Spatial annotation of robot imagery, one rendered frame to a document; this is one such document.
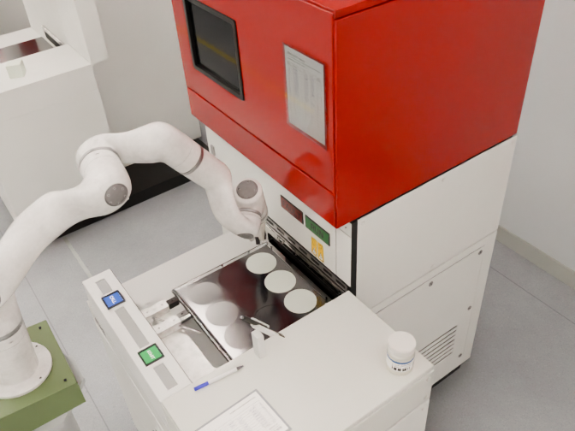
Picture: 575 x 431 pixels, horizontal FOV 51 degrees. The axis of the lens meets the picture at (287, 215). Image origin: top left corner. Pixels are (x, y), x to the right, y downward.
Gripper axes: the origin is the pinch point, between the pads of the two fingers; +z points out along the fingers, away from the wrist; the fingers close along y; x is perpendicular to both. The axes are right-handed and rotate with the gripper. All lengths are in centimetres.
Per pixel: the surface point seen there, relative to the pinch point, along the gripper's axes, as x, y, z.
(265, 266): 1.6, 9.2, 4.7
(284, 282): 8.4, 15.8, 1.7
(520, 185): 115, -71, 97
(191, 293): -20.8, 20.8, -0.6
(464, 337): 77, 14, 71
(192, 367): -15.2, 45.7, -10.1
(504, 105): 75, -31, -27
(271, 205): 3.2, -9.8, -1.9
